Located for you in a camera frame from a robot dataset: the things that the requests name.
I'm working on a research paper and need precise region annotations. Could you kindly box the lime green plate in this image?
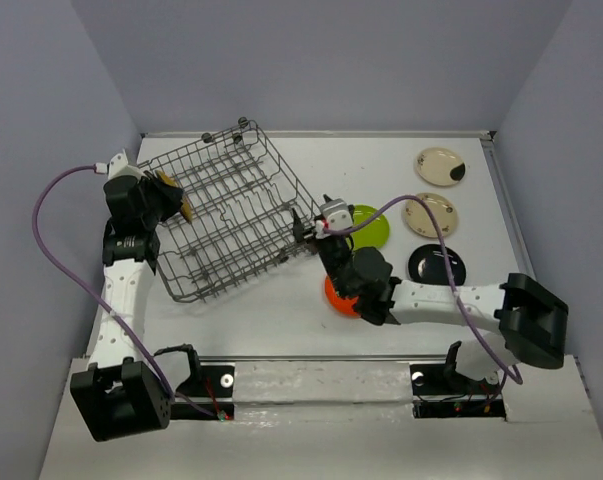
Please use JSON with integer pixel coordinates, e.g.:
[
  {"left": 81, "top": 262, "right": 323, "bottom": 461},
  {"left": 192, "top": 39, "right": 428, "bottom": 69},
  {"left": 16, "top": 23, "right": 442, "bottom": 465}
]
[{"left": 351, "top": 204, "right": 390, "bottom": 250}]

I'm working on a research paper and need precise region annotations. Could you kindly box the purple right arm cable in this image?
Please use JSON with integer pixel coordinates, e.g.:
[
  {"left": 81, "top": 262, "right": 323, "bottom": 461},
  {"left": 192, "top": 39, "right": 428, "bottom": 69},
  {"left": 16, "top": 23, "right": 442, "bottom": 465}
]
[{"left": 325, "top": 194, "right": 524, "bottom": 386}]

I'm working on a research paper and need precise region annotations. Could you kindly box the cream floral plate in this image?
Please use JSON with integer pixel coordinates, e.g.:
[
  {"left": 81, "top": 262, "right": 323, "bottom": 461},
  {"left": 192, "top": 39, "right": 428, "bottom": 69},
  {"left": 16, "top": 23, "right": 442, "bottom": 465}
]
[{"left": 402, "top": 192, "right": 459, "bottom": 239}]

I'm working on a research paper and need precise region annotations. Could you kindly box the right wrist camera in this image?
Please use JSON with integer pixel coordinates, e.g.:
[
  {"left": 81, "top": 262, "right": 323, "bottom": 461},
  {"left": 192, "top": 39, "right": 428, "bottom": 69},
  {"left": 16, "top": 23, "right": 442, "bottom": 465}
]
[{"left": 315, "top": 194, "right": 353, "bottom": 239}]

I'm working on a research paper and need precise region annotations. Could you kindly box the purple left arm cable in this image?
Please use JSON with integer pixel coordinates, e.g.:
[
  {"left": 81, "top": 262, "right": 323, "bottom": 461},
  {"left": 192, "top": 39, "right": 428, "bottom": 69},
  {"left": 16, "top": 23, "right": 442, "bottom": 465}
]
[{"left": 33, "top": 164, "right": 222, "bottom": 419}]

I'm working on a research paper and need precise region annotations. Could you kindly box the cream plate with black spot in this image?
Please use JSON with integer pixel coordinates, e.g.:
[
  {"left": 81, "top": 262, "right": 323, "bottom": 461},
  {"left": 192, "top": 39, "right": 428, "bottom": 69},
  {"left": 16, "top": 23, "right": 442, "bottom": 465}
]
[{"left": 415, "top": 147, "right": 466, "bottom": 187}]

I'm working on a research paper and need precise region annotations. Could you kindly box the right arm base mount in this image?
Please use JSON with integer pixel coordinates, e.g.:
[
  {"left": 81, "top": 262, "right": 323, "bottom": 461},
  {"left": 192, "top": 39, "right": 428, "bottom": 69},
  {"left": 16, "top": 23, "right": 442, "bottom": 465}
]
[{"left": 410, "top": 341, "right": 506, "bottom": 419}]

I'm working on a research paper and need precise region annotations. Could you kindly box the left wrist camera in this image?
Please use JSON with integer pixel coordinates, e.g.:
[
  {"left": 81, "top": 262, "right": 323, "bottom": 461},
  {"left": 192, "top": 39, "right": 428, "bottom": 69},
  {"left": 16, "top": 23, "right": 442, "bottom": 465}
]
[{"left": 93, "top": 149, "right": 143, "bottom": 180}]

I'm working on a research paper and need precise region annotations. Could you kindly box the grey wire dish rack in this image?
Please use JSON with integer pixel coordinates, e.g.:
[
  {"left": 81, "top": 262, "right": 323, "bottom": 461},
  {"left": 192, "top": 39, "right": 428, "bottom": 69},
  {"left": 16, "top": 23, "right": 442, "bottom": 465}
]
[{"left": 137, "top": 117, "right": 318, "bottom": 303}]

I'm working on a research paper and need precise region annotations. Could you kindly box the yellow patterned plate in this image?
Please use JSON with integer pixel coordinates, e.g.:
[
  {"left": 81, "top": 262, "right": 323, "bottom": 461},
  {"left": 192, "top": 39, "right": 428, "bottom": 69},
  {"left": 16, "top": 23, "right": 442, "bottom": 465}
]
[{"left": 154, "top": 171, "right": 193, "bottom": 224}]

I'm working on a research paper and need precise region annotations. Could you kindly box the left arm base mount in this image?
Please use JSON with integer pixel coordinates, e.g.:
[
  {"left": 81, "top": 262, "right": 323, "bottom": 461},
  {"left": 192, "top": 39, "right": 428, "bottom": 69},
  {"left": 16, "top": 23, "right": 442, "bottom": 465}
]
[{"left": 155, "top": 344, "right": 235, "bottom": 422}]

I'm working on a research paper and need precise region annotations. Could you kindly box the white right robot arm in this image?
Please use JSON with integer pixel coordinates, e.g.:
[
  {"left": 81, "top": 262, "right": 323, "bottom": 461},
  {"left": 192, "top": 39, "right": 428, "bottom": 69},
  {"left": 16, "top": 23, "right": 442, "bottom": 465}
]
[{"left": 292, "top": 214, "right": 569, "bottom": 392}]

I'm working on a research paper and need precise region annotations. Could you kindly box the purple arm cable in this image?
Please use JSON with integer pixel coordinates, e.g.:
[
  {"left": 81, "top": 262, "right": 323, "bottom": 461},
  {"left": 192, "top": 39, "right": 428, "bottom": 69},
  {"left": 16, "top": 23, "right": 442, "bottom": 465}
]
[
  {"left": 325, "top": 194, "right": 524, "bottom": 386},
  {"left": 33, "top": 164, "right": 222, "bottom": 419}
]

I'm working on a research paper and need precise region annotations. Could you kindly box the orange plate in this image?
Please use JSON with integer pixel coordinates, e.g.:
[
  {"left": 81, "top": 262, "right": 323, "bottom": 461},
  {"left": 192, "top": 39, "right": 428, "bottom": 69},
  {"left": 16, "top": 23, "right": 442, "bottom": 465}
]
[{"left": 324, "top": 276, "right": 360, "bottom": 318}]

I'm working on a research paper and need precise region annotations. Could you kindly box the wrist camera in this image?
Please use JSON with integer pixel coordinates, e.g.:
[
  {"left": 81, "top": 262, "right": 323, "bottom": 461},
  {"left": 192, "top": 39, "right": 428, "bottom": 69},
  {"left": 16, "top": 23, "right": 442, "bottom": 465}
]
[
  {"left": 93, "top": 149, "right": 143, "bottom": 180},
  {"left": 315, "top": 194, "right": 353, "bottom": 239}
]

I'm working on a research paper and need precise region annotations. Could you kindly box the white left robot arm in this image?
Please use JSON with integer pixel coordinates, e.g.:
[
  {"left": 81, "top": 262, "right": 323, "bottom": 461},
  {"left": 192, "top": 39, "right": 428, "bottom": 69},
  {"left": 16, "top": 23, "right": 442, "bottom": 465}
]
[{"left": 70, "top": 173, "right": 202, "bottom": 442}]

